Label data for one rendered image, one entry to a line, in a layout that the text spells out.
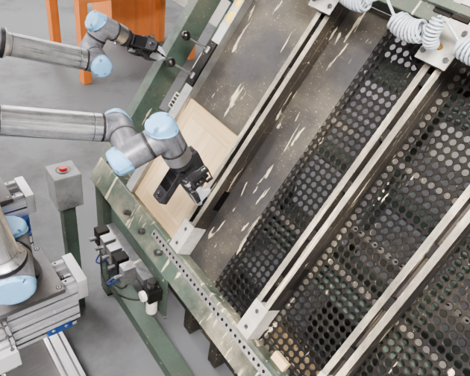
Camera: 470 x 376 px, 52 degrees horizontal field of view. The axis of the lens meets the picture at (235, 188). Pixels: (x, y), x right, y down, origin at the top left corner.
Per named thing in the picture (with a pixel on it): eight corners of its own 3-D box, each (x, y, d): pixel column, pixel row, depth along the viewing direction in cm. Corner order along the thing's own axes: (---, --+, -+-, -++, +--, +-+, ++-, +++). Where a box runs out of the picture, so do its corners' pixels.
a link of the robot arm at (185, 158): (169, 165, 123) (154, 148, 128) (176, 175, 127) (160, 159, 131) (192, 147, 124) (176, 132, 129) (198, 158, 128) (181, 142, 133)
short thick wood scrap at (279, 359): (273, 356, 156) (270, 357, 155) (278, 350, 155) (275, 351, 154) (285, 371, 152) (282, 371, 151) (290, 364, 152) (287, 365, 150)
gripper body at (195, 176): (214, 180, 138) (201, 154, 128) (191, 199, 136) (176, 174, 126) (199, 166, 142) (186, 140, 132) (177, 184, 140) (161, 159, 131)
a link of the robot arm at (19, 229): (30, 239, 149) (24, 205, 140) (36, 270, 139) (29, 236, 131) (-12, 246, 144) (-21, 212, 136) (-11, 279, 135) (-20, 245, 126)
